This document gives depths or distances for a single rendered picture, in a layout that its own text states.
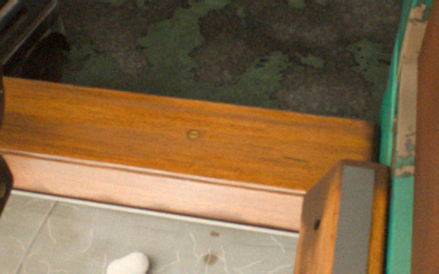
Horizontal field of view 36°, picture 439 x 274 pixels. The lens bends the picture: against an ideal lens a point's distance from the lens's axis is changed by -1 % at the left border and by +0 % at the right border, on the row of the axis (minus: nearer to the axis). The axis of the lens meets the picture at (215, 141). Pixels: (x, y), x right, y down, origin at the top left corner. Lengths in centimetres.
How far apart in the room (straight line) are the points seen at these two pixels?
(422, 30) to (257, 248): 22
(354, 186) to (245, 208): 14
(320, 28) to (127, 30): 51
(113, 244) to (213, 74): 117
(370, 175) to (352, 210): 3
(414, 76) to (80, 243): 31
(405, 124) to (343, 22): 138
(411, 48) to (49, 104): 34
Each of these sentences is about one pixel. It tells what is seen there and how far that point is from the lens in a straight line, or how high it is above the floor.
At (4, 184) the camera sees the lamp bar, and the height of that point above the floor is 105.
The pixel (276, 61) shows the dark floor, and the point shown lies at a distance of 176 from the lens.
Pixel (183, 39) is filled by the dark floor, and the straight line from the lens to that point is 183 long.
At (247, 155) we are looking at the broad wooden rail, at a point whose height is 76.
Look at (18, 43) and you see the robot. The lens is 153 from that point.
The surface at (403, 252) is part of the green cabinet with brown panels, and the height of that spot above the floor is 87.
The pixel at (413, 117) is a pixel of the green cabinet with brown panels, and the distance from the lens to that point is 51.
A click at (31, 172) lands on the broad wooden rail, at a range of 65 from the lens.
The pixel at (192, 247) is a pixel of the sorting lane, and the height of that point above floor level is 74.
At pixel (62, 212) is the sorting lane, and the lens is 63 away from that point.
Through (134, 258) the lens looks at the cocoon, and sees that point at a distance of 57.
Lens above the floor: 125
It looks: 52 degrees down
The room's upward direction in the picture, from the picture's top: 4 degrees counter-clockwise
